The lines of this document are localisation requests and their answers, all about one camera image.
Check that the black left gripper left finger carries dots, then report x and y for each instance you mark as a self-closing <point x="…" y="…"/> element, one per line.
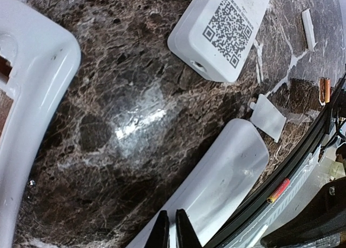
<point x="159" y="236"/>

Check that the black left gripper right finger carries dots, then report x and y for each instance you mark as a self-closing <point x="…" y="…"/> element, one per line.
<point x="185" y="233"/>

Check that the white remote back side up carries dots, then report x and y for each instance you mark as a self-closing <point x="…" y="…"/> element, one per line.
<point x="220" y="181"/>

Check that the orange battery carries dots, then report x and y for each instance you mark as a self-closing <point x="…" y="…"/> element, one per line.
<point x="325" y="90"/>
<point x="278" y="191"/>

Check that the slim white remote with QR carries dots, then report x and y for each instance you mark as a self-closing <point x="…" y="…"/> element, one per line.
<point x="214" y="37"/>

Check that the white remote with buttons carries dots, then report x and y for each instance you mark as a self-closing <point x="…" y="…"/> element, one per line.
<point x="43" y="57"/>

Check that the white battery cover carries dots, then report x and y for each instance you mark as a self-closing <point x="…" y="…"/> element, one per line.
<point x="267" y="117"/>
<point x="309" y="30"/>

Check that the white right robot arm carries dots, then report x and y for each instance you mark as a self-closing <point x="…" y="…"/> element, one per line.
<point x="322" y="217"/>

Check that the white slotted cable duct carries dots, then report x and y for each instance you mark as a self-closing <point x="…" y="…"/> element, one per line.
<point x="303" y="187"/>

